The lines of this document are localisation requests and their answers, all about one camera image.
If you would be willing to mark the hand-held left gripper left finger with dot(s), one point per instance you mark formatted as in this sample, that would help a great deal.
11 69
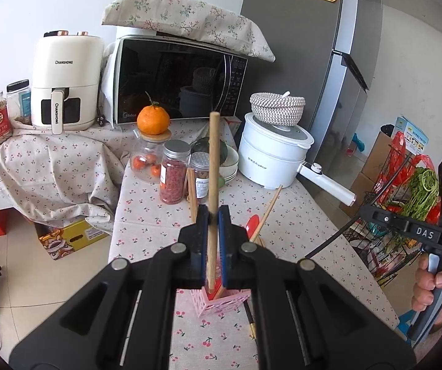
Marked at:
205 227

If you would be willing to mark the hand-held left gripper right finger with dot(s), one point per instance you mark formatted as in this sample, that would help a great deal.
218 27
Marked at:
224 246

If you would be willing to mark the plain bamboo chopstick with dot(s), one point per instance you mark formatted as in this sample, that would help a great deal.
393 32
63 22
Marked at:
189 192
269 210
214 162
195 192

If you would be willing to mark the pink perforated plastic basket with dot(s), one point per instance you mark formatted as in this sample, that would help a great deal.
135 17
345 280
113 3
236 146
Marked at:
221 305

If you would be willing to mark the bunch of green vegetables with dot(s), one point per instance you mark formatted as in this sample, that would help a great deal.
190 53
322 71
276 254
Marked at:
421 192

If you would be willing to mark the jar of dried fruit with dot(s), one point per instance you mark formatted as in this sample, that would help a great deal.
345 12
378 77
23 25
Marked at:
201 177

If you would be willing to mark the cherry print tablecloth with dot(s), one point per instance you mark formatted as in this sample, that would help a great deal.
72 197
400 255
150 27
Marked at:
147 219

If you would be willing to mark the jar of red goji berries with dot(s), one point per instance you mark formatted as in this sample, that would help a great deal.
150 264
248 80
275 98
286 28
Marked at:
172 177

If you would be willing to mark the stacked bowls with dark lid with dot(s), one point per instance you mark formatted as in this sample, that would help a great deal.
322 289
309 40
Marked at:
230 165

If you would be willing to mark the red plastic bag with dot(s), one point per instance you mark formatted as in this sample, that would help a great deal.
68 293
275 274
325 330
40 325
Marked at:
398 169

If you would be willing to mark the black chopstick with gold band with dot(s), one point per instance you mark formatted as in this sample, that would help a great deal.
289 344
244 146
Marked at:
251 320

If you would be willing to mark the dark green pumpkin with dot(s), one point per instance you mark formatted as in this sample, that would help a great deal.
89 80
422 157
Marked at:
201 146

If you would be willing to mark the glass jar with wooden lid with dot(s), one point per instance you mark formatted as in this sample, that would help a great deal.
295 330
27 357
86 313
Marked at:
145 162

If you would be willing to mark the blue plastic stool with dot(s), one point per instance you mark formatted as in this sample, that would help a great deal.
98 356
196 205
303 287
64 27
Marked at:
408 325

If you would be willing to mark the white electric cooking pot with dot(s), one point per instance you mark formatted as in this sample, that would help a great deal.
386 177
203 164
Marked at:
271 158

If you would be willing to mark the blue and white carton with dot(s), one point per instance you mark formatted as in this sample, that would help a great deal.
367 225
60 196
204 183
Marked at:
412 133

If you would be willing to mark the teal plastic toy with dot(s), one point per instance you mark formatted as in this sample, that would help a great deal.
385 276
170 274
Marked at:
356 142

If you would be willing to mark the orange mandarin with stem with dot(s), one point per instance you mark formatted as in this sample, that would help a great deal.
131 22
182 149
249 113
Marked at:
153 119

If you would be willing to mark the yellow printed cardboard box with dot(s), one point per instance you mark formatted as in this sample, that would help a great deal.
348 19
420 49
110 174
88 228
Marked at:
70 239

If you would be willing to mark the black power plug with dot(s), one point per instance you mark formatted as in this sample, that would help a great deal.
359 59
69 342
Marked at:
101 120

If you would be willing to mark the black microwave oven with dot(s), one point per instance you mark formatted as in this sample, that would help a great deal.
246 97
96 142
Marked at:
174 81

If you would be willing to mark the cherry print draped cloth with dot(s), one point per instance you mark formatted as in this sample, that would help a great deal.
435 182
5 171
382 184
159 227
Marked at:
51 169

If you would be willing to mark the grey refrigerator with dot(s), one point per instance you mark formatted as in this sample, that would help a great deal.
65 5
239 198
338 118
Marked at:
294 46

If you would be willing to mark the cream air fryer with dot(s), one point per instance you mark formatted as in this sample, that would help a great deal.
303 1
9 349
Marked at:
66 69

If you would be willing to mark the floral cloth cover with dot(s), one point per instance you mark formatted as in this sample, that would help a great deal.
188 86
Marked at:
190 15

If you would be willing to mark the clear container with black lid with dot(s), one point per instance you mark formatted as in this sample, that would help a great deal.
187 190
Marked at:
18 100

